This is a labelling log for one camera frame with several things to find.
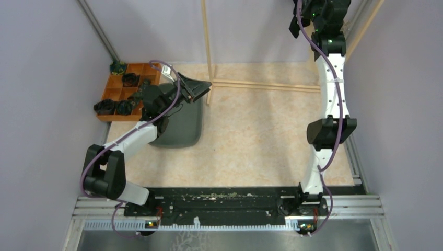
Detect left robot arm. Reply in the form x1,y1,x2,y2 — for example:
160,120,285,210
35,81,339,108
80,73,212,216

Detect orange compartment tray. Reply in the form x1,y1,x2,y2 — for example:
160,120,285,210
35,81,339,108
96,63,160,122

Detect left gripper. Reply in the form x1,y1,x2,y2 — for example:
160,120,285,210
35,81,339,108
159,71,212,115

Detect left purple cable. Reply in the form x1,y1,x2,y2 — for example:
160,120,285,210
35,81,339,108
79,60,182,239

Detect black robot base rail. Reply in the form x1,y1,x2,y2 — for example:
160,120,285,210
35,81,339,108
124,186,328,226

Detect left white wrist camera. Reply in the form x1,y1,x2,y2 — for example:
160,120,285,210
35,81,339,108
161,65,175,83

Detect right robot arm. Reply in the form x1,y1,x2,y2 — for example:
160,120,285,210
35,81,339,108
289,1,357,215

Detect dark green plastic bin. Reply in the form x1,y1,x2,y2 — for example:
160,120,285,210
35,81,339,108
149,99,203,149

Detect wooden clothes rack frame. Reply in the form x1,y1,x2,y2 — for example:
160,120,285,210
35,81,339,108
200,0,384,93

